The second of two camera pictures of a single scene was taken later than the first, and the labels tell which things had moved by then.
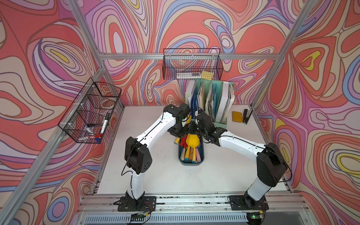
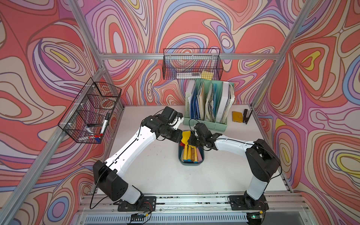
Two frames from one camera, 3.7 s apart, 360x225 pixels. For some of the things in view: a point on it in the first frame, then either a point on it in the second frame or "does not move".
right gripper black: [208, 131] → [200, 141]
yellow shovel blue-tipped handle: [194, 144] does not move
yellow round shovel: [177, 139] → [185, 138]
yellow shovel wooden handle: [191, 156] does not move
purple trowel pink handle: [198, 154] does not move
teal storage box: [188, 162] does not move
